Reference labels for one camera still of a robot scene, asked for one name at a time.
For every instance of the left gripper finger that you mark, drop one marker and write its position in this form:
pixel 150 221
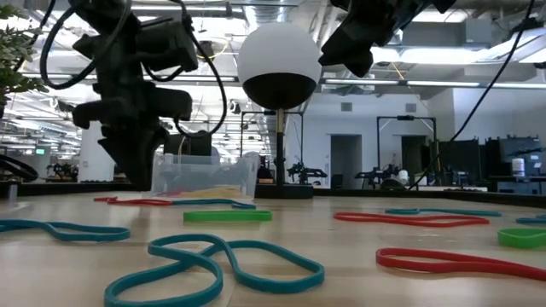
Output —
pixel 123 140
pixel 170 104

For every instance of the person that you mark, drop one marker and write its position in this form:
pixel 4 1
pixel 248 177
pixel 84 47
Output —
pixel 215 154
pixel 262 171

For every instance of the small artificial green plant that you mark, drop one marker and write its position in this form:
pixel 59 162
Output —
pixel 17 47

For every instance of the long ceiling light strip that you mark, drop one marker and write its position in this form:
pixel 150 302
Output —
pixel 426 83
pixel 213 79

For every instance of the dark equipment desk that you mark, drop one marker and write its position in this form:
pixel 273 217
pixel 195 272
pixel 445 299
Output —
pixel 469 160

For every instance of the white cylinder container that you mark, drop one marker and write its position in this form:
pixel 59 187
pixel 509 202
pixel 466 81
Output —
pixel 518 167

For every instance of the yellow rubber band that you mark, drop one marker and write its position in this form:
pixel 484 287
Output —
pixel 217 193

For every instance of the red rubber band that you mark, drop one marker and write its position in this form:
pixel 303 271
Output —
pixel 354 217
pixel 141 202
pixel 381 258

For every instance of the white roll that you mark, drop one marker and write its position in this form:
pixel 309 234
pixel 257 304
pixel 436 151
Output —
pixel 402 176

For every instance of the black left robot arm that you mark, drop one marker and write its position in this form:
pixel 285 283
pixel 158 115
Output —
pixel 102 10

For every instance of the clear plastic bin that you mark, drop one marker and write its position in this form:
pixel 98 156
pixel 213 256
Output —
pixel 205 175

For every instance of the black computer monitor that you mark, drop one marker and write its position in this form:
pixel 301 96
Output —
pixel 192 145

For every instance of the green rubber band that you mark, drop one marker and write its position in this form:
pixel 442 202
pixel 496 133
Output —
pixel 226 216
pixel 520 241

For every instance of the black ceiling device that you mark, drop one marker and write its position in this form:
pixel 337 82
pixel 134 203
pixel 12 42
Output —
pixel 206 49

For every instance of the white globe lamp black base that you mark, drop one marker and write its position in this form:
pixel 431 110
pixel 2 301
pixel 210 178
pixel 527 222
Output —
pixel 277 51

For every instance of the black background robot arm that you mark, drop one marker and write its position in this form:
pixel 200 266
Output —
pixel 305 172
pixel 375 175

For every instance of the white building column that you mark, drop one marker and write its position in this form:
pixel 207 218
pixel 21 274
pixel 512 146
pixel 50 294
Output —
pixel 91 158

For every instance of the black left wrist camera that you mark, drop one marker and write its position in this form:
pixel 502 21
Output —
pixel 166 44

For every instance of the blue rubber band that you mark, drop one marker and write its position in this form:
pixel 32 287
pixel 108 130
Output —
pixel 205 201
pixel 277 285
pixel 469 212
pixel 94 236
pixel 531 220

